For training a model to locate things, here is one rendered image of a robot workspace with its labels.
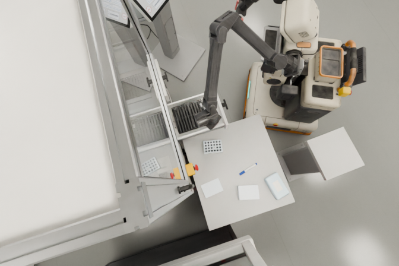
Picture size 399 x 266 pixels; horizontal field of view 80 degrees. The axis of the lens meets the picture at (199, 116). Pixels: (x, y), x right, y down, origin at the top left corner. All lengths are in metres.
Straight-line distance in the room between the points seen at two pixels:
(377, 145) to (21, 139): 2.83
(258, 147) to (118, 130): 1.34
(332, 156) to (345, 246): 1.12
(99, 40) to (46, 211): 0.32
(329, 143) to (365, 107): 1.21
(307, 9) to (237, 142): 0.89
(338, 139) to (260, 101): 0.76
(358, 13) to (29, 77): 3.33
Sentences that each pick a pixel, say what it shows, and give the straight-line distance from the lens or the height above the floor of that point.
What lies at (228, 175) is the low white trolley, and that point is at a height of 0.76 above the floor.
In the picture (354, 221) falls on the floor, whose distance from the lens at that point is 2.76.
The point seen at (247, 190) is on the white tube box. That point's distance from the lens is 1.60.
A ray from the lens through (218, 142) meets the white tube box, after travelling 1.61.
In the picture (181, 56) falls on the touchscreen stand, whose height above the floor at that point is 0.04.
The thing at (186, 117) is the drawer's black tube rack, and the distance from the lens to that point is 1.55.
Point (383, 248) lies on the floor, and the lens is 2.90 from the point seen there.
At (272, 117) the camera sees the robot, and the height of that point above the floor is 0.28.
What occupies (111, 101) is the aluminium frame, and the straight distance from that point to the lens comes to 0.46.
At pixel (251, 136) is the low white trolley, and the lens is 1.69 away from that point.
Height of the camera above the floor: 2.39
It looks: 74 degrees down
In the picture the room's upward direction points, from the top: 8 degrees counter-clockwise
